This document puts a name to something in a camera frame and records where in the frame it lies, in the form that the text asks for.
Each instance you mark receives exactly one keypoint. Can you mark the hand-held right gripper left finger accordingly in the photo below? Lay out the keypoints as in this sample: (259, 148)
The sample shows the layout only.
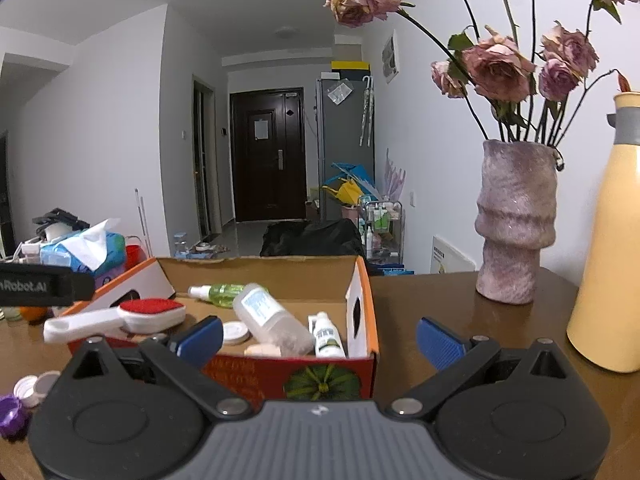
(200, 340)

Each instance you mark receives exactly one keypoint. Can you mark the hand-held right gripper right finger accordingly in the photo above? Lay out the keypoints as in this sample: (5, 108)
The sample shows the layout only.
(440, 342)

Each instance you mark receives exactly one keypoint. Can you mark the green spray bottle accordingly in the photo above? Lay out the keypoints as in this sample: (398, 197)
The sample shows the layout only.
(225, 294)

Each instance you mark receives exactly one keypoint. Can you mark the cardboard box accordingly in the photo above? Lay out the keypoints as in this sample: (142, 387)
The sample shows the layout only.
(250, 370)

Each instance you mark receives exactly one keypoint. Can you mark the red lint brush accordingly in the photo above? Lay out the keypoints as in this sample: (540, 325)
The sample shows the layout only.
(150, 310)

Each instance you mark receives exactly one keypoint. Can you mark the large clear plastic bottle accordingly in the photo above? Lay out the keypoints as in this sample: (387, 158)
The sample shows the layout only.
(270, 317)

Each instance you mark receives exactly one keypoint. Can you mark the small white green-label bottle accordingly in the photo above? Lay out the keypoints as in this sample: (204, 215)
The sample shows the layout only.
(327, 340)

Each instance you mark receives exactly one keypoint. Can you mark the purple scalloped jar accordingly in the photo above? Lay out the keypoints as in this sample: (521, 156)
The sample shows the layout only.
(11, 417)

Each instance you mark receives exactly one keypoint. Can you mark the orange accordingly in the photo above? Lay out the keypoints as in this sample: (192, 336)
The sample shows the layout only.
(34, 313)

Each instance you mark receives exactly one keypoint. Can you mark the clear plastic food container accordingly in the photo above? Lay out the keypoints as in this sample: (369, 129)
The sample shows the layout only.
(29, 252)

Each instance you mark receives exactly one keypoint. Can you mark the white round device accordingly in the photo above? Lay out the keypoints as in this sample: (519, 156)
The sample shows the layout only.
(57, 232)

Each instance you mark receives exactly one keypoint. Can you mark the black folding stand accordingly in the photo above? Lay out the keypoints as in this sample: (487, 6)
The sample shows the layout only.
(60, 217)

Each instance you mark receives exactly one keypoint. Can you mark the blue tissue pack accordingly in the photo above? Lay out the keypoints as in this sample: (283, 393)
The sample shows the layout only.
(112, 252)

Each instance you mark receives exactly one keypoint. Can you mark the blue packet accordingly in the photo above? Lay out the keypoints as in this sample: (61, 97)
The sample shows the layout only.
(395, 270)

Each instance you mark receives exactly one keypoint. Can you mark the pet bowl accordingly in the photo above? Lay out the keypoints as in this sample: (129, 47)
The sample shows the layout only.
(207, 248)

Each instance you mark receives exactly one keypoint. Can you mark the clear water bottle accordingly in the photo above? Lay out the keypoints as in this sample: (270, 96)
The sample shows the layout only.
(180, 246)

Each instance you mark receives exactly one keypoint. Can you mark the red plastic container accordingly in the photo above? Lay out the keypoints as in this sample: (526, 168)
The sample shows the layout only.
(134, 257)

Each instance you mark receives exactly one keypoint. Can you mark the metal trolley cart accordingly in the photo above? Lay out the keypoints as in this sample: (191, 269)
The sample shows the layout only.
(399, 235)

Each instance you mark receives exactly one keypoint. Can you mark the white mop pole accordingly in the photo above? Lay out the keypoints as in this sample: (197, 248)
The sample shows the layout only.
(142, 225)

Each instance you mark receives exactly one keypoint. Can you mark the group of toiletry bottles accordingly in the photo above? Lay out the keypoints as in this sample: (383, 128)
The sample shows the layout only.
(380, 222)

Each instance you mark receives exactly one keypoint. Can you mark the pink textured vase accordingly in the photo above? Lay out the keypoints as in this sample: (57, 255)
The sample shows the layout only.
(515, 220)

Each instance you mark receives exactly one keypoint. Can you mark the black cloth bundle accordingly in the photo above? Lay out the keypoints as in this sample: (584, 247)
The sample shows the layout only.
(315, 237)

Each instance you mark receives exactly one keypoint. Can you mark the pink bucket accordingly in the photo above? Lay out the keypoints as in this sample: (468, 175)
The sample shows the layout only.
(350, 214)

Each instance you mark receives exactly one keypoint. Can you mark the yellow bag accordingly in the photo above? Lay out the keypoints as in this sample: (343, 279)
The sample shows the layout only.
(347, 191)

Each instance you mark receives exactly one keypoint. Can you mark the glass side door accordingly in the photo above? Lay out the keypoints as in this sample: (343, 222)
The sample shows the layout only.
(204, 160)

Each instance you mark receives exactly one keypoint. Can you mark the dark brown door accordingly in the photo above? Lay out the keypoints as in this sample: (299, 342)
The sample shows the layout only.
(267, 170)

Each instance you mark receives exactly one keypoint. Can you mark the blue folding rack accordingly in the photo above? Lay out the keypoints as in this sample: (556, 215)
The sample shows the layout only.
(357, 172)

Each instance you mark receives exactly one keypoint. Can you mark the yellow thermos jug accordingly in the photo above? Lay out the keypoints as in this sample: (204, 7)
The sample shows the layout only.
(612, 260)

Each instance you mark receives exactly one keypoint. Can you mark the grey refrigerator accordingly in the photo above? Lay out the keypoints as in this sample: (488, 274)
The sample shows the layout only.
(340, 160)

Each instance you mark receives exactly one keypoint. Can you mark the paper sheet on door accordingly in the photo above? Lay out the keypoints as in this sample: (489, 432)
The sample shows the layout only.
(261, 130)

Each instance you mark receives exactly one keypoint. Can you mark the white folded umbrella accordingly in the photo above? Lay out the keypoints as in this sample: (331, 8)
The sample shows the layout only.
(371, 110)
(363, 110)

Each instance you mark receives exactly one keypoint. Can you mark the clear plastic bag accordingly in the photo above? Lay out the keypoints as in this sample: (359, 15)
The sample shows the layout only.
(340, 92)

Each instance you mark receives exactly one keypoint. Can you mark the bunch of dried pink roses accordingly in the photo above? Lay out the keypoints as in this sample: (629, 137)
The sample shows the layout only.
(495, 67)

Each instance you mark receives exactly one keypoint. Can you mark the yellow black box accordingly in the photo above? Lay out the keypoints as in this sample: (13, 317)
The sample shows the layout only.
(350, 66)

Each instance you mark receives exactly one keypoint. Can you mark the wall picture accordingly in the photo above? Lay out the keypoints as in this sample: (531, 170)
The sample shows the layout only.
(391, 57)

